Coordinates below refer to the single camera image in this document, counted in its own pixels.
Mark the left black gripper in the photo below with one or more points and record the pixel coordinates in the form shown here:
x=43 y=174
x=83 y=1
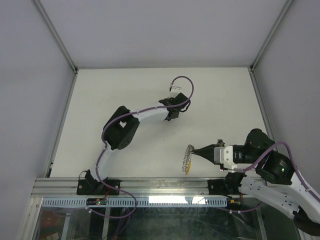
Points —
x=169 y=100

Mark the aluminium frame post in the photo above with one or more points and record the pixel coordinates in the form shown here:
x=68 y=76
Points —
x=71 y=84
x=252 y=69

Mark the white slotted cable duct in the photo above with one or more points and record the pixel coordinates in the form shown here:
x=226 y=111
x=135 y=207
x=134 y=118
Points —
x=154 y=201

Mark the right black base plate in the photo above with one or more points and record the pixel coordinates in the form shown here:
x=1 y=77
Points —
x=223 y=187

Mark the aluminium mounting rail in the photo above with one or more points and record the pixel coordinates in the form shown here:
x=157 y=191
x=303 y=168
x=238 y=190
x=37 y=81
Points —
x=139 y=187

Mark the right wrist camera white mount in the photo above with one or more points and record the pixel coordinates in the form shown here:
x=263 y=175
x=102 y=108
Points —
x=223 y=156

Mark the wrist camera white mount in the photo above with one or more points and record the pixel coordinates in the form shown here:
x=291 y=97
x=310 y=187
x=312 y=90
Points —
x=223 y=156
x=174 y=88

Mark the large keyring with yellow grip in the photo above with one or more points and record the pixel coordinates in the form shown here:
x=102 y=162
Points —
x=186 y=163

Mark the right aluminium frame post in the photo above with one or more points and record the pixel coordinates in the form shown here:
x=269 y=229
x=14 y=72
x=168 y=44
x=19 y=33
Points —
x=252 y=69

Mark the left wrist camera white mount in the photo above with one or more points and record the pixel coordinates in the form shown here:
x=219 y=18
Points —
x=174 y=88

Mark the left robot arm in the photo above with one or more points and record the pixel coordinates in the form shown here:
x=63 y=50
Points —
x=120 y=130

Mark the left aluminium frame post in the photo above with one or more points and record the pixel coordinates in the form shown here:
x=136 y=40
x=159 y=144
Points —
x=71 y=84

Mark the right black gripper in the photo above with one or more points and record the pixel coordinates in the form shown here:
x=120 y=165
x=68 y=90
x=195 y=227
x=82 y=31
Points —
x=207 y=152

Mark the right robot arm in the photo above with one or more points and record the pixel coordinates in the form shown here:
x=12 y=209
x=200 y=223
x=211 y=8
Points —
x=258 y=170

